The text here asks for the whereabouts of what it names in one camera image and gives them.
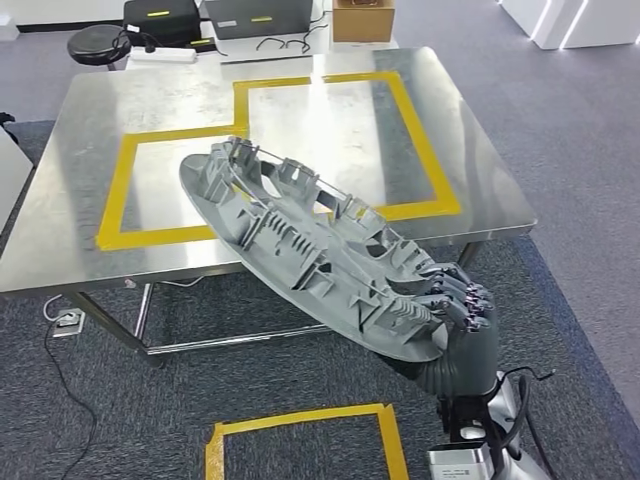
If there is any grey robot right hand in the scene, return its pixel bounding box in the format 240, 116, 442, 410
414, 262, 501, 400

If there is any silver plastic wheel cover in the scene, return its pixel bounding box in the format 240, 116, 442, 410
179, 135, 471, 364

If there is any steel workbench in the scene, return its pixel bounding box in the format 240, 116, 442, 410
0, 46, 538, 369

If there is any yellow tape square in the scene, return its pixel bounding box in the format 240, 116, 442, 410
205, 402, 410, 480

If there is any white lit display block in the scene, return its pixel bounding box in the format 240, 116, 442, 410
500, 0, 553, 39
532, 0, 640, 51

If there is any brown cardboard box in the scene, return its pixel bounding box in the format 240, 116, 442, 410
332, 0, 396, 44

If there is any grey laptop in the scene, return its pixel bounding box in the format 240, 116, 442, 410
205, 0, 315, 41

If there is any white table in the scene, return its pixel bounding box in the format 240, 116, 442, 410
125, 0, 401, 73

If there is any white power strip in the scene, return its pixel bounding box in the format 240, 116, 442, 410
128, 46, 198, 66

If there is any black case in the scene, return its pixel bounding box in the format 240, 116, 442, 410
123, 0, 202, 48

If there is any grey floor socket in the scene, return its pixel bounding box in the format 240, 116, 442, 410
52, 307, 86, 339

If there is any black round stool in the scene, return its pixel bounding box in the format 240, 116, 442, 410
67, 24, 132, 68

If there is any white cabinet panel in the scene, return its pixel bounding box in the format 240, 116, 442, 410
0, 125, 35, 234

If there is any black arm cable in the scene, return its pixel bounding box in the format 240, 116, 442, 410
500, 366, 560, 480

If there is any black desk cable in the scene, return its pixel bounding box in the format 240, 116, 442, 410
256, 23, 328, 54

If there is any black floor cable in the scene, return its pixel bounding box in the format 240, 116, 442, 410
44, 317, 98, 480

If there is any white floor cable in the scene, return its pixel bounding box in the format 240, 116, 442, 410
42, 293, 65, 324

